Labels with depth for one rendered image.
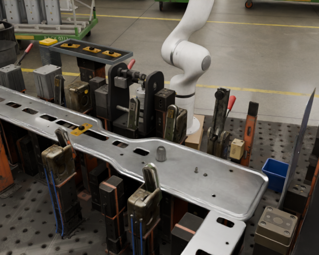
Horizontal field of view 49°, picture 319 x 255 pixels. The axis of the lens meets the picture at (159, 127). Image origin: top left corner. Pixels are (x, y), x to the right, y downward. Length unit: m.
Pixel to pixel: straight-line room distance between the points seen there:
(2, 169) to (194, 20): 0.98
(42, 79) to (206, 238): 0.98
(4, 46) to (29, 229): 2.69
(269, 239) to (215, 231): 0.13
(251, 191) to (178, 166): 0.23
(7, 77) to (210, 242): 1.23
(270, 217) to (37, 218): 0.87
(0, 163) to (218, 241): 0.94
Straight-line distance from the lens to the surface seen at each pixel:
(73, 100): 1.45
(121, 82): 1.30
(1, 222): 1.46
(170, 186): 1.02
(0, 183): 1.55
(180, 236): 0.92
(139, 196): 0.93
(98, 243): 1.29
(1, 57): 3.88
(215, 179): 1.06
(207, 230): 0.91
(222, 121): 1.12
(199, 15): 1.49
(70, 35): 5.01
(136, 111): 1.27
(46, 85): 1.54
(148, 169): 0.91
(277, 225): 0.88
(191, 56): 1.45
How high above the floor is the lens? 1.67
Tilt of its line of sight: 32 degrees down
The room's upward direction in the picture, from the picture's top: straight up
